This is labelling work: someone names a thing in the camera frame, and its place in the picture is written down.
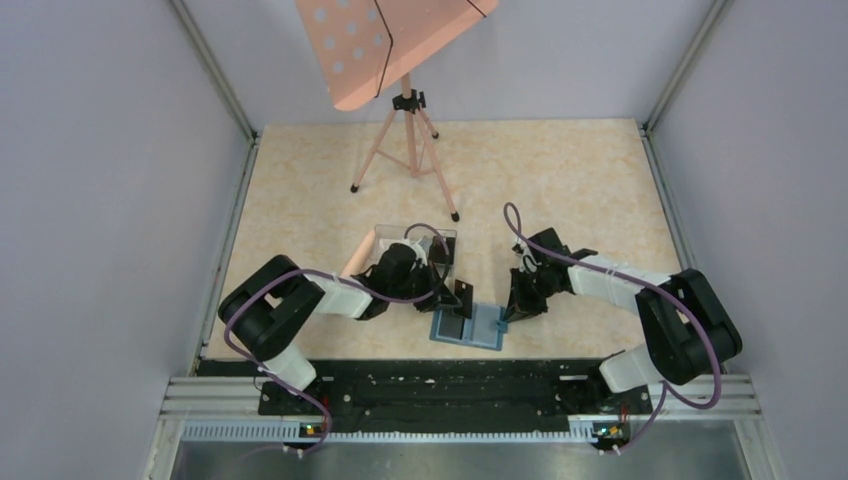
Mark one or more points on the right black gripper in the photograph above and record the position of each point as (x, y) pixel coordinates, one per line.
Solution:
(520, 306)

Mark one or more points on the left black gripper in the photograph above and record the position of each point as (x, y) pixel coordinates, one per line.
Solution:
(445, 297)

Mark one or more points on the black card stack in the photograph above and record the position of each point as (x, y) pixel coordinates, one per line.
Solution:
(443, 251)

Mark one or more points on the teal card holder wallet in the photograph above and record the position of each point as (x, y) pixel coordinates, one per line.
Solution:
(485, 330)

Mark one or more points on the clear plastic box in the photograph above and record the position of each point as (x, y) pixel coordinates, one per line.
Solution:
(418, 238)

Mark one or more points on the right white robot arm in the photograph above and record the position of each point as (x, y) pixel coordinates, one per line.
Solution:
(687, 330)

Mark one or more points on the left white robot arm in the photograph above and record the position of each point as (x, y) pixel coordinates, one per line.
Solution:
(266, 312)

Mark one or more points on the pink toy microphone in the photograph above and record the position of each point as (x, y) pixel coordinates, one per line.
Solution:
(356, 262)

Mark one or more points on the pink music stand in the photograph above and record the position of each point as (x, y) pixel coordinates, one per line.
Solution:
(365, 47)

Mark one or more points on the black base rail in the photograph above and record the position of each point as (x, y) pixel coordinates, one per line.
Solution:
(455, 396)

